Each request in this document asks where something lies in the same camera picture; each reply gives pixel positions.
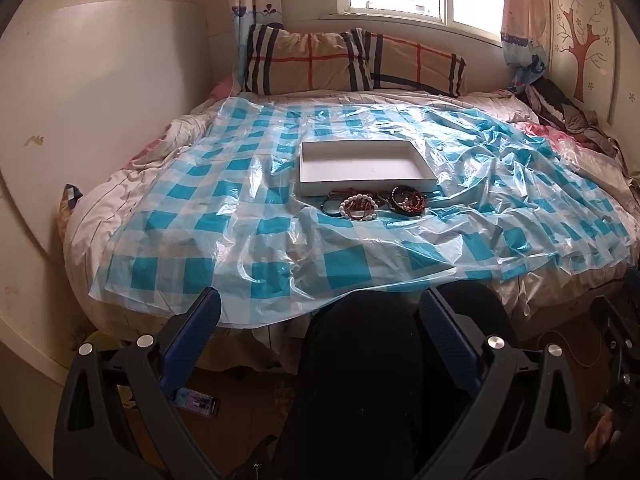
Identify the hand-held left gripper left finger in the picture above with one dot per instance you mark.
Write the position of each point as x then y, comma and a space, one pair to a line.
197, 325

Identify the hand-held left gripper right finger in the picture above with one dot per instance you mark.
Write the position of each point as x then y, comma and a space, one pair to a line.
442, 330

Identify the black bangle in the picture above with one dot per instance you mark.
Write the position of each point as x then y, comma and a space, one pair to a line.
325, 207

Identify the white shallow box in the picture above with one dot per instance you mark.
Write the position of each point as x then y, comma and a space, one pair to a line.
360, 165

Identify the person's right hand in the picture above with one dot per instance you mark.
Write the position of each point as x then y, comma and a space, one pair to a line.
600, 435

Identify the phone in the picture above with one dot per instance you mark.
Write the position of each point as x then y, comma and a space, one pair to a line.
197, 402

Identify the person's left leg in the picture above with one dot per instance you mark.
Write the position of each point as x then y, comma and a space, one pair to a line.
360, 385

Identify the blue checked plastic sheet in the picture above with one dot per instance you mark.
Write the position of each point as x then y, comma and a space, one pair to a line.
350, 260

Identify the small checked cushion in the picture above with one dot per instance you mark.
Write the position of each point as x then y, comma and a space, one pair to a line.
70, 195

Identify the pile of clothes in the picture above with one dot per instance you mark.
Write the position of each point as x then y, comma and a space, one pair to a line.
555, 105

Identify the plaid pillow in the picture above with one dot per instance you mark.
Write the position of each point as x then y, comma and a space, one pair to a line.
300, 60
420, 65

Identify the brown tree wall sticker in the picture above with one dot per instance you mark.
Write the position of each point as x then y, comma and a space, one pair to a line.
580, 55

